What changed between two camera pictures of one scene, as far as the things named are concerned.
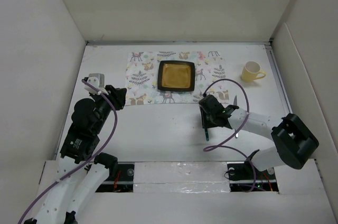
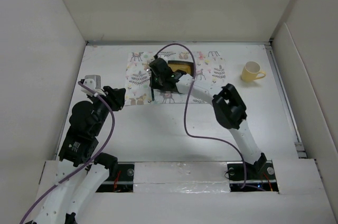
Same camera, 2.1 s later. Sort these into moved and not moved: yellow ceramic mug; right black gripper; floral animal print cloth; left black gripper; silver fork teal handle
Moved: right black gripper; silver fork teal handle
Not moved: floral animal print cloth; yellow ceramic mug; left black gripper
